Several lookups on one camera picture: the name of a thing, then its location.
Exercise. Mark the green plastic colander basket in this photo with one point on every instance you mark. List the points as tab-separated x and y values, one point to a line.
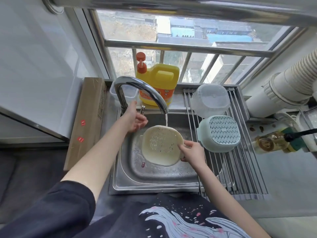
220	133

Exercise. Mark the person's right forearm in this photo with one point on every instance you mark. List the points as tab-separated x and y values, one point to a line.
223	195

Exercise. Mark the dark shirt with wave print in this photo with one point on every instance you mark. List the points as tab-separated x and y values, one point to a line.
161	218

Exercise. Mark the chrome sink faucet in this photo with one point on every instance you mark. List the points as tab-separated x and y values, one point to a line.
138	87

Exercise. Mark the long brown cardboard box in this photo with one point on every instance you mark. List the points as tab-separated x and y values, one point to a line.
86	126

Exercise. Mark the person's left forearm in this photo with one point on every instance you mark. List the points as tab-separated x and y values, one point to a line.
99	151

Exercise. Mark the small clear plastic container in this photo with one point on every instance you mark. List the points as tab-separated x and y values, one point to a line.
128	92

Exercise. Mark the stainless steel sink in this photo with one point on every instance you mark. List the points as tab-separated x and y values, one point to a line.
153	175

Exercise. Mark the roll-up steel drying rack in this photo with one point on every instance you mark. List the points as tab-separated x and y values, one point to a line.
242	166

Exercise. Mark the person's right thumb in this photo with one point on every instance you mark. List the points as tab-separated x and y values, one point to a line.
190	143

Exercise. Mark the yellow detergent bottle orange pump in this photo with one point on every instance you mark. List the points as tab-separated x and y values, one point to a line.
158	86

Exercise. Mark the metal window guard railing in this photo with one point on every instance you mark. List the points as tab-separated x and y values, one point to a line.
188	49

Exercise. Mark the steel bar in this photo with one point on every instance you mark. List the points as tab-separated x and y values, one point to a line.
178	6

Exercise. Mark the brass gas valve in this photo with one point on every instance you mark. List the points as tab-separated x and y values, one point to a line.
268	143

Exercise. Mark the white corrugated drain pipe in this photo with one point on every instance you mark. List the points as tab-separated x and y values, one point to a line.
284	89

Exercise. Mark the person's left hand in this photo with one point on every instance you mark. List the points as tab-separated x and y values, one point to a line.
132	120

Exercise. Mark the person's left thumb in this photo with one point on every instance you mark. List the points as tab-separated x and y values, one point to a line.
133	106

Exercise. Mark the person's right hand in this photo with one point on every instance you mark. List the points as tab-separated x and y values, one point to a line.
195	154

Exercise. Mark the large clear plastic bowl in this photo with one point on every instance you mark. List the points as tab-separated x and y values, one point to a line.
210	100

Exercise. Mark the cream plastic colander basket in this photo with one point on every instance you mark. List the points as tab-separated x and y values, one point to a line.
161	146

